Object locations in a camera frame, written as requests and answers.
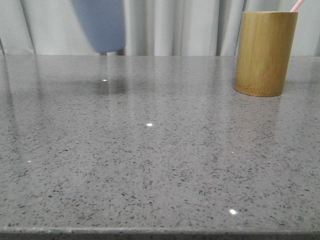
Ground grey curtain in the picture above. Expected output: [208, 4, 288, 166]
[0, 0, 320, 57]

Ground blue plastic cup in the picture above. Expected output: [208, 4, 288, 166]
[72, 0, 126, 53]

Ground bamboo wooden cup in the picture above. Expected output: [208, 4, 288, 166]
[234, 11, 298, 97]

